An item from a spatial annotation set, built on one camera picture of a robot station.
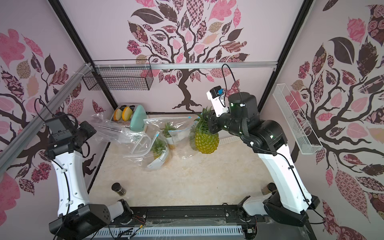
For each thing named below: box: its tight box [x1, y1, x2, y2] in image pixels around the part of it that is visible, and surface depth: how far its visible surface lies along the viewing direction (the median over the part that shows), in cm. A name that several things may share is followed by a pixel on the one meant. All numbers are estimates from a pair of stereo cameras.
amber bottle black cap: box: [261, 182, 277, 196], surface depth 76 cm
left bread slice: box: [113, 108, 123, 121], surface depth 94 cm
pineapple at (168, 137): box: [163, 122, 177, 150], surface depth 86 cm
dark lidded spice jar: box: [111, 182, 127, 197], surface depth 77 cm
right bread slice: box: [122, 106, 133, 122], surface depth 94 cm
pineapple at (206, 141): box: [194, 106, 220, 154], surface depth 61 cm
